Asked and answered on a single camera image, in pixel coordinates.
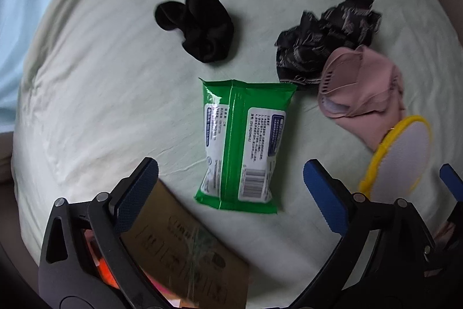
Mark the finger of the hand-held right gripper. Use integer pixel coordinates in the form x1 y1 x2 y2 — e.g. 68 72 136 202
439 164 463 223

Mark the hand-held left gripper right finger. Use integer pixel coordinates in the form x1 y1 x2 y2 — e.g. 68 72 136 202
289 159 436 309

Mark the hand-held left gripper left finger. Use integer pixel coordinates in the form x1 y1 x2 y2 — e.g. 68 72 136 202
38 157 170 309

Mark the green wet wipes pack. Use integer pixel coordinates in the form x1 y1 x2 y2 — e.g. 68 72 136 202
194 78 298 214

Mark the yellow rimmed round brush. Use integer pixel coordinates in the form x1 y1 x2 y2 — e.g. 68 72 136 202
357 115 433 204

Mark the brown cardboard box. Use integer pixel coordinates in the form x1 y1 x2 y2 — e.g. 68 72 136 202
121 179 250 309

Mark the pink face mask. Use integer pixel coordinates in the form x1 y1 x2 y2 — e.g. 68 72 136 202
317 44 406 152

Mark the light green bed sheet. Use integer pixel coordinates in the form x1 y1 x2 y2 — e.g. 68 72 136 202
11 0 463 309

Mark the black patterned cloth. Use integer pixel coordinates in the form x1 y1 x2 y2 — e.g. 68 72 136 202
275 0 383 87

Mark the black sock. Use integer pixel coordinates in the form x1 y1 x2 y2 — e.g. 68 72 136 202
155 0 235 64

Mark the light blue cloth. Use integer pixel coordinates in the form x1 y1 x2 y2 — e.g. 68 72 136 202
0 0 92 133

